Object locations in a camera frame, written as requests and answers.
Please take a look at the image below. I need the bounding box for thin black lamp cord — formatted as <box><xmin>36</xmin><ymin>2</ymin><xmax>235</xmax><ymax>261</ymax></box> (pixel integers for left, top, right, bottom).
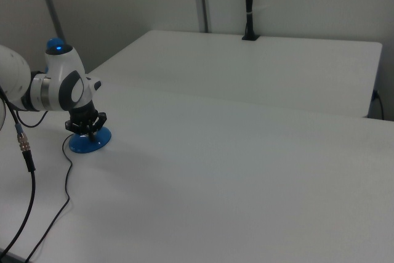
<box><xmin>23</xmin><ymin>136</ymin><xmax>74</xmax><ymax>263</ymax></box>

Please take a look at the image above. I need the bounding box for narrow grey partition post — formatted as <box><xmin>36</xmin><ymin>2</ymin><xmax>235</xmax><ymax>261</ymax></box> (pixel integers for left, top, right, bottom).
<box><xmin>34</xmin><ymin>0</ymin><xmax>66</xmax><ymax>42</ymax></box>

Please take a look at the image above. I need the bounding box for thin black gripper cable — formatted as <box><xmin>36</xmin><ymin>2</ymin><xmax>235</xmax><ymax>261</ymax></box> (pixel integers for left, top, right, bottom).
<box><xmin>15</xmin><ymin>110</ymin><xmax>49</xmax><ymax>129</ymax></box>

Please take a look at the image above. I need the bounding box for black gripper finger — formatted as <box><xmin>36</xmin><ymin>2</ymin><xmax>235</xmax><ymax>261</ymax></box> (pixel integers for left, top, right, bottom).
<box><xmin>64</xmin><ymin>119</ymin><xmax>93</xmax><ymax>142</ymax></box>
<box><xmin>90</xmin><ymin>111</ymin><xmax>109</xmax><ymax>143</ymax></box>

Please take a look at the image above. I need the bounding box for thick black cable with connector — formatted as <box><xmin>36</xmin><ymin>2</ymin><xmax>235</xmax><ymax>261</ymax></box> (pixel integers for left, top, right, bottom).
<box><xmin>0</xmin><ymin>85</ymin><xmax>37</xmax><ymax>259</ymax></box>

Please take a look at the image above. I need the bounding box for black wall socket cable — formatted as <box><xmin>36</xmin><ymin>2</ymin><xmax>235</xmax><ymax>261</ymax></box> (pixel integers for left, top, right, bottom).
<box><xmin>372</xmin><ymin>89</ymin><xmax>385</xmax><ymax>121</ymax></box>

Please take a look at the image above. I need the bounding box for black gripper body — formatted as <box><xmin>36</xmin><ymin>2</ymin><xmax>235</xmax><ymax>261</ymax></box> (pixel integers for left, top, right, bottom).
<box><xmin>66</xmin><ymin>102</ymin><xmax>101</xmax><ymax>136</ymax></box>

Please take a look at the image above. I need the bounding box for blue desk lamp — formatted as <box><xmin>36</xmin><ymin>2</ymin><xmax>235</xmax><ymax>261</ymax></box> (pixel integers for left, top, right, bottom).
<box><xmin>46</xmin><ymin>37</ymin><xmax>113</xmax><ymax>155</ymax></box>

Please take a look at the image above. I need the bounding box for black pole with clamp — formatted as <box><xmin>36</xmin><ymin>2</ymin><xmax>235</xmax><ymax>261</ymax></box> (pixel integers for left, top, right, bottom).
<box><xmin>241</xmin><ymin>0</ymin><xmax>261</xmax><ymax>42</ymax></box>

